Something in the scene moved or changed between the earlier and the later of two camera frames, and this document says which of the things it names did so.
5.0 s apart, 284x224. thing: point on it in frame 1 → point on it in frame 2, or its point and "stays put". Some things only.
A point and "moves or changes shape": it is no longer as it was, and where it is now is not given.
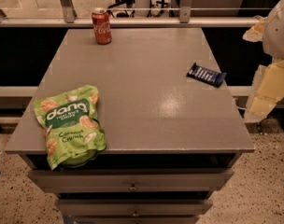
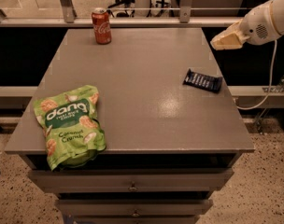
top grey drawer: (133, 179) stays put
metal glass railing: (133, 6) stays put
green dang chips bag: (74, 136) stays put
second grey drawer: (134, 206) stays put
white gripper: (278, 32) → (256, 26)
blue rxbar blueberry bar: (205, 75) moves or changes shape
